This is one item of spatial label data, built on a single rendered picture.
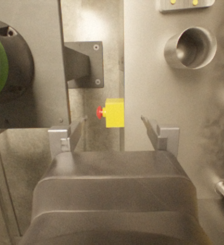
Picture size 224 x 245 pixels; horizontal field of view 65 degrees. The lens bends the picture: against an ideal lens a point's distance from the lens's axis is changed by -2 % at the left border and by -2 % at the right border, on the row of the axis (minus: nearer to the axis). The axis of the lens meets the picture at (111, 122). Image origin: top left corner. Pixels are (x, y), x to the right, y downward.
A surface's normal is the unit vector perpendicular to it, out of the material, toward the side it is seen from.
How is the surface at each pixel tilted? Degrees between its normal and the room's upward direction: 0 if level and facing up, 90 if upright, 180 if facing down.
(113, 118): 0
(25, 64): 62
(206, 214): 90
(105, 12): 0
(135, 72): 0
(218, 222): 90
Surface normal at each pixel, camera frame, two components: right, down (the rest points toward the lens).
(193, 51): -0.01, 0.30
